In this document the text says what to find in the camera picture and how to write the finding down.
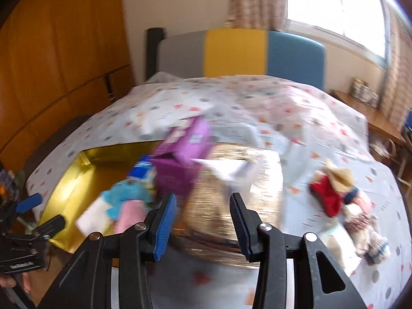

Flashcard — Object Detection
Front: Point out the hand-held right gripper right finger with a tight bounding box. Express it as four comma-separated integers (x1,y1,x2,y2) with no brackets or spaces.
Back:
229,192,367,309

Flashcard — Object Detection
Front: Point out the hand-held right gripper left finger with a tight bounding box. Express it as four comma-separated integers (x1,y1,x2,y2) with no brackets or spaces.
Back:
39,193,177,309

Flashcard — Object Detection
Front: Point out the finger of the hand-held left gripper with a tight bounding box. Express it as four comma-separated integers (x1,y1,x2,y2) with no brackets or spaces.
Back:
32,215,67,240
16,193,43,216

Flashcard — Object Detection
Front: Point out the white sponge block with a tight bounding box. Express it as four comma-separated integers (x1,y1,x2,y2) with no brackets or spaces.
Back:
75,199,110,233

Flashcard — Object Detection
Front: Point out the blue plush elephant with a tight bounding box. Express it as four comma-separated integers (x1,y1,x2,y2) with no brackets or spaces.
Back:
102,178,157,233

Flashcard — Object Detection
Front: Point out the gold metal tin box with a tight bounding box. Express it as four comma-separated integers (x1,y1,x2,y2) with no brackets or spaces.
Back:
38,139,169,255

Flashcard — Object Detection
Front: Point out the blue tissue packet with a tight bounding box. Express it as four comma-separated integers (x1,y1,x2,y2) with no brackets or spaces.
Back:
128,155,156,181

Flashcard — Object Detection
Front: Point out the knit plush doll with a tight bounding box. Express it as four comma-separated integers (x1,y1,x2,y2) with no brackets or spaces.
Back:
341,205,391,262

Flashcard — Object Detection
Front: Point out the person's left hand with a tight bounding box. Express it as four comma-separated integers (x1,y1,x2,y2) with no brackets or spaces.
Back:
0,271,33,297

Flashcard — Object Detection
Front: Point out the ornate gold tissue box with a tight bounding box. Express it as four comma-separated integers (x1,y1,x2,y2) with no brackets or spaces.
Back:
172,144,285,268

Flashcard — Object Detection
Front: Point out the white tissue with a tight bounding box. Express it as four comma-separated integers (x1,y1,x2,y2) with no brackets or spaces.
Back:
198,157,260,195

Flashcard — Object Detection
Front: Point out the purple tissue box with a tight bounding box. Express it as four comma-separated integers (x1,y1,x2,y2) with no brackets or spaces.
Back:
151,115,213,201

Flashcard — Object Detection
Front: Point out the red dress doll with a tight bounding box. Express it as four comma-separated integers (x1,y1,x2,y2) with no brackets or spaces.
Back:
310,159,355,218

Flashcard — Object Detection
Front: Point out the white tissue packet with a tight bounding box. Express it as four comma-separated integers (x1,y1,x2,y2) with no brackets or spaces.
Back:
318,225,363,276

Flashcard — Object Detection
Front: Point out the printed bed sheet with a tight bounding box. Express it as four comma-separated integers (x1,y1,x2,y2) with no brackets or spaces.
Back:
26,72,408,309

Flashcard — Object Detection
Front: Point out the wooden wardrobe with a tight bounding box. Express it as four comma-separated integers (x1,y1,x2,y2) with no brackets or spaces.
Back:
0,0,136,176

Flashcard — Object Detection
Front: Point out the wooden desk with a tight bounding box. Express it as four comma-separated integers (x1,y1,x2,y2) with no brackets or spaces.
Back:
331,89,407,146

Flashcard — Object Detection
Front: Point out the grey yellow blue headboard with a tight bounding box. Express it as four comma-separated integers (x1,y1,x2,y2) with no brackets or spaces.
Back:
156,28,326,91

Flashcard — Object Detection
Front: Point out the cluster of small boxes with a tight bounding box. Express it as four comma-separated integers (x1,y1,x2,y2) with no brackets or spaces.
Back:
350,76,381,107

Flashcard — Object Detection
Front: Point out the blue chair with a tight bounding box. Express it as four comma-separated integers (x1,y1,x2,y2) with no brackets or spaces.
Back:
402,107,412,143

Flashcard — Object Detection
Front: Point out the patterned beige curtain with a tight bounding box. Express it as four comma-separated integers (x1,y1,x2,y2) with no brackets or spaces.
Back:
230,0,288,30
384,5,412,127

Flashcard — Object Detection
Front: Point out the window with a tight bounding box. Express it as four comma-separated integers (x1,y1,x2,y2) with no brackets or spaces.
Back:
283,0,388,69

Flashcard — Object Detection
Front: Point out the white handle bag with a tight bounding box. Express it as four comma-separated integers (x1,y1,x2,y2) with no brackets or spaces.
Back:
370,138,397,163

